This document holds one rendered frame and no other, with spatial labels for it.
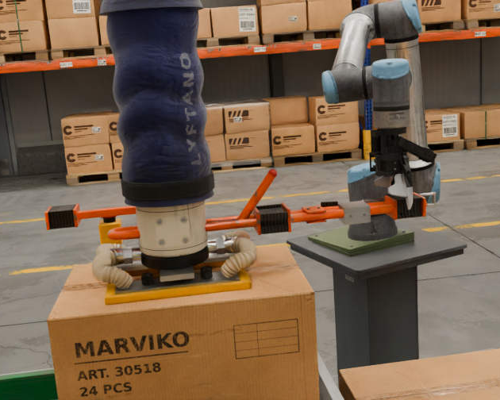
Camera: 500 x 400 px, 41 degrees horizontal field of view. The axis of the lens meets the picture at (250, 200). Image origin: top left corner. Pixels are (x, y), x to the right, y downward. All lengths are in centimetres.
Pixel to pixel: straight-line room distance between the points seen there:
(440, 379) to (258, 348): 66
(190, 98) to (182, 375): 64
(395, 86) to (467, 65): 930
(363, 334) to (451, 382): 65
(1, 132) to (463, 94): 700
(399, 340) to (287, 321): 116
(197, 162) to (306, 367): 54
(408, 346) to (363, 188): 65
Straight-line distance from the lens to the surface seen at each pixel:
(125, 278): 158
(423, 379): 202
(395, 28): 232
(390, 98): 167
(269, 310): 153
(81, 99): 1011
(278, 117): 931
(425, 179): 246
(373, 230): 251
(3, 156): 1035
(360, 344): 263
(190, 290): 155
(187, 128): 153
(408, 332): 268
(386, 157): 169
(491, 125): 977
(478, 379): 204
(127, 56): 153
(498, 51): 1117
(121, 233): 163
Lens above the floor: 148
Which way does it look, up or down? 12 degrees down
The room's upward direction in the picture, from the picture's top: 4 degrees counter-clockwise
